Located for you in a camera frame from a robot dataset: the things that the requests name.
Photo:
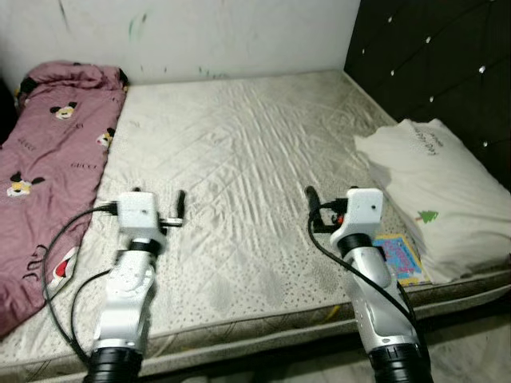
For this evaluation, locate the colourful children's board book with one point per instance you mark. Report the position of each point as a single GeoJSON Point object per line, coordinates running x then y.
{"type": "Point", "coordinates": [403, 259]}

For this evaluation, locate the cream white pillow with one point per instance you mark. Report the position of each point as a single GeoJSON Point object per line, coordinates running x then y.
{"type": "Point", "coordinates": [447, 191]}

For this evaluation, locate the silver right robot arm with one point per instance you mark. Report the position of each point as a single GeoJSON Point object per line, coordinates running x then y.
{"type": "Point", "coordinates": [375, 303]}

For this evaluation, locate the quilted white grey mattress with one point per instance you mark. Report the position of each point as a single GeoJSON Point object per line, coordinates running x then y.
{"type": "Point", "coordinates": [239, 159]}

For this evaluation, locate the pink cartoon mouse blanket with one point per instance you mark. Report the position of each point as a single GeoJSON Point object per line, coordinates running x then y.
{"type": "Point", "coordinates": [48, 159]}

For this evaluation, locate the black tufted studded headboard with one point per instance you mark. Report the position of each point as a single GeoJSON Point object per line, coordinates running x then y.
{"type": "Point", "coordinates": [431, 64]}

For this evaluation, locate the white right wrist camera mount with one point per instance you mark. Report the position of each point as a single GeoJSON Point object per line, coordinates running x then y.
{"type": "Point", "coordinates": [359, 209]}

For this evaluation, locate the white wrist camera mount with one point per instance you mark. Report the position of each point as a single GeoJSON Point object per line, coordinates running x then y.
{"type": "Point", "coordinates": [137, 211]}
{"type": "Point", "coordinates": [359, 209]}

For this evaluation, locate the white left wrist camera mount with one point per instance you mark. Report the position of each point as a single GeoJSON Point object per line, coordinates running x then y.
{"type": "Point", "coordinates": [137, 211]}

